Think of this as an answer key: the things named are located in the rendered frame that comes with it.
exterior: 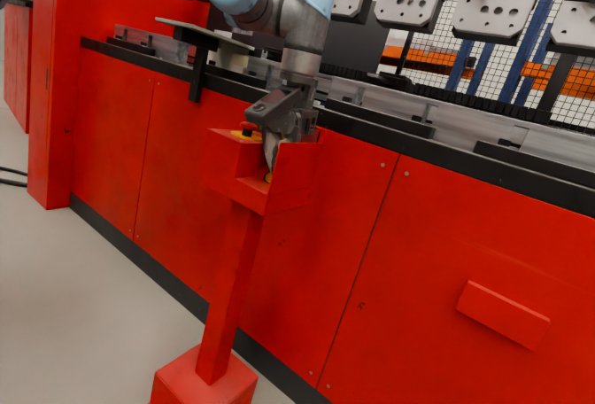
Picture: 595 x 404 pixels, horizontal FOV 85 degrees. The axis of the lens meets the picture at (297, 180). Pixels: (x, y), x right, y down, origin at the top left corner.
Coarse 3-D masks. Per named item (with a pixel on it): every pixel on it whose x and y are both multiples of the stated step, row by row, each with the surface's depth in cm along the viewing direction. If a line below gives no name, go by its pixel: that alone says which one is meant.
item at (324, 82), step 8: (192, 48) 166; (192, 56) 167; (192, 64) 168; (320, 80) 128; (328, 80) 126; (320, 88) 128; (328, 88) 126; (320, 96) 129; (360, 104) 121; (432, 112) 107; (432, 120) 107; (520, 128) 94; (512, 136) 95; (520, 136) 94; (512, 144) 96; (520, 144) 95
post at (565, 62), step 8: (560, 56) 125; (568, 56) 124; (576, 56) 123; (560, 64) 125; (568, 64) 124; (552, 72) 127; (560, 72) 125; (568, 72) 124; (552, 80) 127; (560, 80) 126; (552, 88) 127; (560, 88) 126; (544, 96) 129; (552, 96) 127; (544, 104) 129; (552, 104) 128
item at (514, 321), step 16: (464, 288) 70; (480, 288) 68; (464, 304) 69; (480, 304) 68; (496, 304) 66; (512, 304) 65; (480, 320) 68; (496, 320) 66; (512, 320) 65; (528, 320) 63; (544, 320) 62; (512, 336) 65; (528, 336) 64
